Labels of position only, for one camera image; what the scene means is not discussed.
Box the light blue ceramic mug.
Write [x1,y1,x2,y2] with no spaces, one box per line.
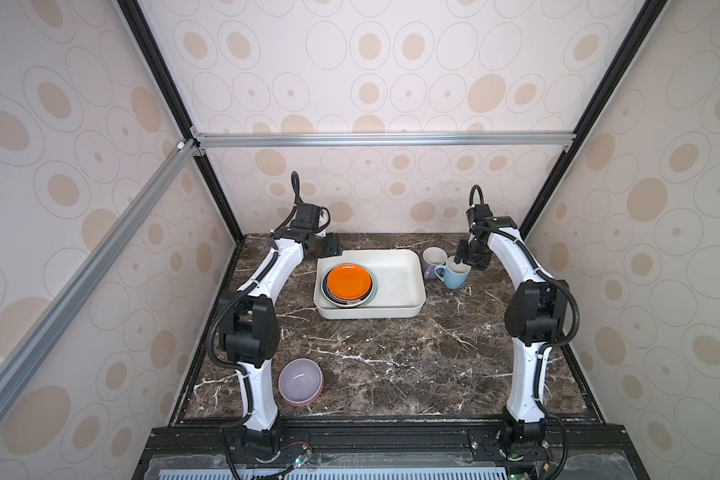
[434,256,471,290]

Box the white plate dark green rim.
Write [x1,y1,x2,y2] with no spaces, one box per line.
[320,266,378,308]

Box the white plastic bin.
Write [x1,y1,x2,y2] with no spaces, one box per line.
[313,249,426,320]

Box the black plate orange rim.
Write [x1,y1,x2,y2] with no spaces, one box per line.
[324,263,373,303]

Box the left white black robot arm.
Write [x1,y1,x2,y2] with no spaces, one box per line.
[205,172,343,461]

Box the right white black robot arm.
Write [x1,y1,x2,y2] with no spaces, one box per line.
[455,185,580,461]

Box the purple ceramic mug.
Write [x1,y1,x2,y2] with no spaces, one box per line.
[421,247,448,280]

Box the purple bowl red rim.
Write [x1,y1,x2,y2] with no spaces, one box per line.
[278,358,324,407]

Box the horizontal aluminium frame bar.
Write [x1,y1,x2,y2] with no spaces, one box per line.
[179,130,576,152]

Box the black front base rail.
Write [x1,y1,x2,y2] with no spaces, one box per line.
[133,420,648,479]

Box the left slanted aluminium frame bar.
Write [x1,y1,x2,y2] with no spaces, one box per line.
[0,138,198,421]

